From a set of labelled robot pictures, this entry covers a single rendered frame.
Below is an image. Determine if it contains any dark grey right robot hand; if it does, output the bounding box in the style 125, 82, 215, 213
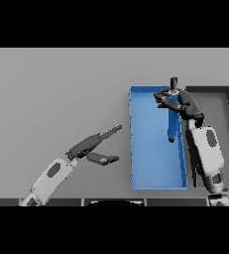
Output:
153, 86, 205, 129

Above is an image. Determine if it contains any blue bin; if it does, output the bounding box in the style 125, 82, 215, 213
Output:
129, 84, 188, 191

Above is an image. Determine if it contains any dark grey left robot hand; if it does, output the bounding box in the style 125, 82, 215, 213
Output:
64, 124, 123, 167

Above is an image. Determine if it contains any dark grey bin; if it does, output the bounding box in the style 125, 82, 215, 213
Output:
183, 84, 229, 189

